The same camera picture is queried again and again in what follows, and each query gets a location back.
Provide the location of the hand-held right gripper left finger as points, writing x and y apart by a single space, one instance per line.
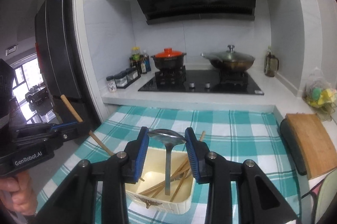
139 155

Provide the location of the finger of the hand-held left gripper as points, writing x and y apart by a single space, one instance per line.
73 134
39 127

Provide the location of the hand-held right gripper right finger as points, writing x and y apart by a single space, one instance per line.
193 158

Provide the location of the single wooden chopstick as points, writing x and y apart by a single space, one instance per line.
69 106

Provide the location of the steel spoon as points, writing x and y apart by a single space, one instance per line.
167 137

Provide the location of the cream ribbed utensil holder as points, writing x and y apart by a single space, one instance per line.
168 209

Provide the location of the person's left hand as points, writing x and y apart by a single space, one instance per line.
18 192

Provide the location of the dark dining table set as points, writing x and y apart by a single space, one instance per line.
38 100

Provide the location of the teal checked tablecloth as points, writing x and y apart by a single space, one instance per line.
237 134

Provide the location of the living room window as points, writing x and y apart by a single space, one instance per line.
26 73

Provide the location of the white spice jar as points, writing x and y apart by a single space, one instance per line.
111 84

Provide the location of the dark grey refrigerator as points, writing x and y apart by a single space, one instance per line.
58 55

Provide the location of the row of spice jars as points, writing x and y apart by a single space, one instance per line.
126 79

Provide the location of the black glass gas cooktop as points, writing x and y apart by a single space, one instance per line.
200 79

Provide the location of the ceiling air vent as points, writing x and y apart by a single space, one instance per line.
11 50

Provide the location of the blue label sauce bottle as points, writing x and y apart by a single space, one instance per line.
148 64

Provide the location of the black clay pot red lid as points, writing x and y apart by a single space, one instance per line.
168 62

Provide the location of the yellow cap sauce bottle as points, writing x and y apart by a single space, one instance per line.
135 56

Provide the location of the wok with glass lid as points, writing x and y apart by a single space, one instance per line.
231 63

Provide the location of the wooden cutting board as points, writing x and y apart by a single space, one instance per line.
313 145

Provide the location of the glass oil jug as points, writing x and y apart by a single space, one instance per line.
271 66

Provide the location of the plastic bag of sponges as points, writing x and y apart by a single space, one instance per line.
321 95

